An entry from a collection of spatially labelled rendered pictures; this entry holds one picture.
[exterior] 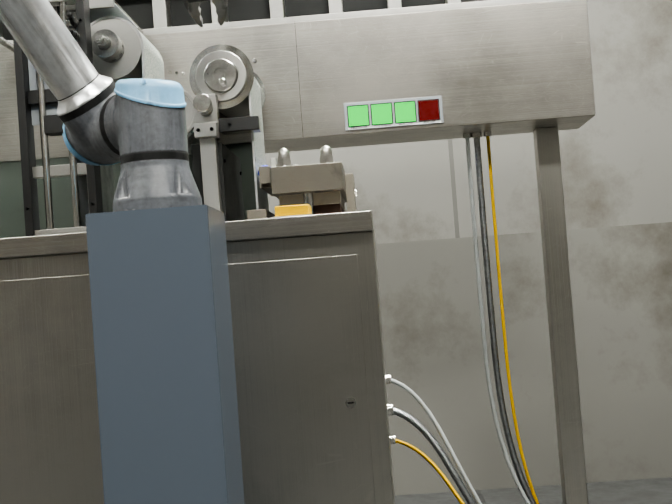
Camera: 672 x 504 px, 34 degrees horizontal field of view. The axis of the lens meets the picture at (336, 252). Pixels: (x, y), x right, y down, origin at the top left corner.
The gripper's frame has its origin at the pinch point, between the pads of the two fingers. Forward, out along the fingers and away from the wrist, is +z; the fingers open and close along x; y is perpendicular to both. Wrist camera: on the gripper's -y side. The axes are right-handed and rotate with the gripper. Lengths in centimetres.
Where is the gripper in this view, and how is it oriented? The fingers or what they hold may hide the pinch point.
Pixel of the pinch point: (210, 22)
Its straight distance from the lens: 241.6
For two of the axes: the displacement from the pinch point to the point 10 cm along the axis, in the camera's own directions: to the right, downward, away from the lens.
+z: 0.8, 6.6, 7.4
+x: -10.0, 0.7, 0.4
